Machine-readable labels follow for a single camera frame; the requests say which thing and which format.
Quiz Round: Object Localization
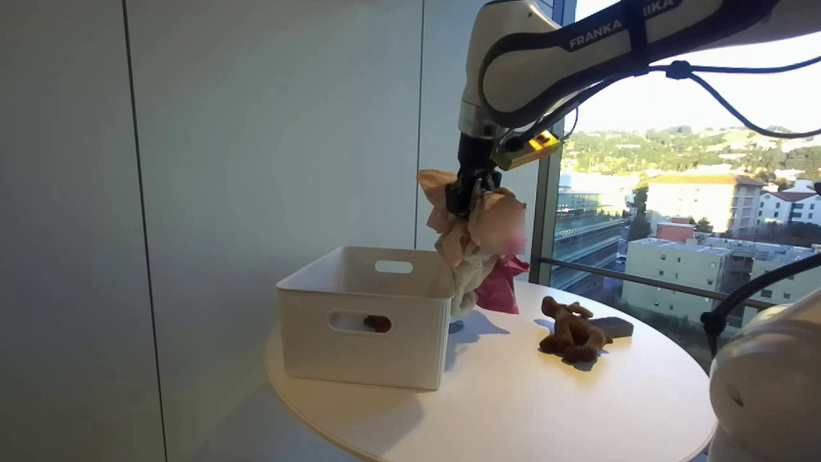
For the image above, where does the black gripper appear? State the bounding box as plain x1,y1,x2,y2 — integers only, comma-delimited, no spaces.
443,132,506,217

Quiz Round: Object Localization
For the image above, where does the tan plush toy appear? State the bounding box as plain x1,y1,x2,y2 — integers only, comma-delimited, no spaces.
416,166,533,318

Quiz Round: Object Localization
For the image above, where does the brown plush toy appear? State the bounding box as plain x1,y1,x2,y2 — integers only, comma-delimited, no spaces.
537,295,615,363

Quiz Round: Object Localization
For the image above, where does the white plastic basket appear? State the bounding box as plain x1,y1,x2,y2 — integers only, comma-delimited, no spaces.
274,244,457,391

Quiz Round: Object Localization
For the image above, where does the dark window railing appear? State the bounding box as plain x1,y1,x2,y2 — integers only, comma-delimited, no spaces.
532,254,747,304

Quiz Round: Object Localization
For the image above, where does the pale green building outside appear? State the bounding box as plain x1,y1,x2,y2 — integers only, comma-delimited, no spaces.
621,236,821,326

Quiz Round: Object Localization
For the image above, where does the yellow-roofed building outside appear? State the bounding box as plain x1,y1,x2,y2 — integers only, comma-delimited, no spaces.
644,169,765,237

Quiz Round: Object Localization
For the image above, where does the white red-roofed building outside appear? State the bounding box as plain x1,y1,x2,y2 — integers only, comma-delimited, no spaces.
753,177,821,228

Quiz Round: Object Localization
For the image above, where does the blue window frame post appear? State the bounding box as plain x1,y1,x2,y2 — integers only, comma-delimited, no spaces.
526,0,580,286

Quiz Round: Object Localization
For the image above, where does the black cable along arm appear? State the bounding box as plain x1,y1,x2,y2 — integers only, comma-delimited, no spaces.
511,51,821,139

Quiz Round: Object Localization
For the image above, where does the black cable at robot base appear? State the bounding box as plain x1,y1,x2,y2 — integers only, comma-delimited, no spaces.
701,248,821,356

